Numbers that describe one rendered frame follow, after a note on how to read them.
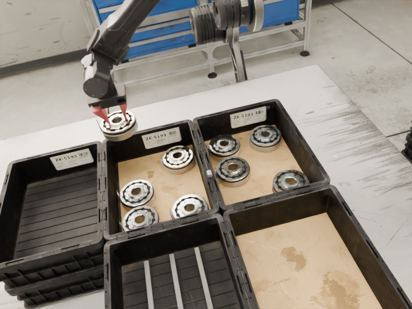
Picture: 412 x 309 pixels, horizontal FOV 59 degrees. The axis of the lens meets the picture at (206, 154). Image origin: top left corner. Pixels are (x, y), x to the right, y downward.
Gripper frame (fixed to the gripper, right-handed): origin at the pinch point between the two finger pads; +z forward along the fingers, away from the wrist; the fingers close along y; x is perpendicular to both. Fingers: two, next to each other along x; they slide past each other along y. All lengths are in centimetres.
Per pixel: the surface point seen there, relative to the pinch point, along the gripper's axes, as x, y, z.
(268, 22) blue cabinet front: 180, 104, 76
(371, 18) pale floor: 216, 217, 114
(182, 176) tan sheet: -7.5, 14.0, 22.5
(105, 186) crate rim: -12.1, -7.7, 13.4
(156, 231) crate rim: -32.9, 5.4, 11.7
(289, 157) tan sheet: -10, 49, 23
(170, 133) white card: 6.5, 13.3, 15.9
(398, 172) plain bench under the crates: -16, 85, 36
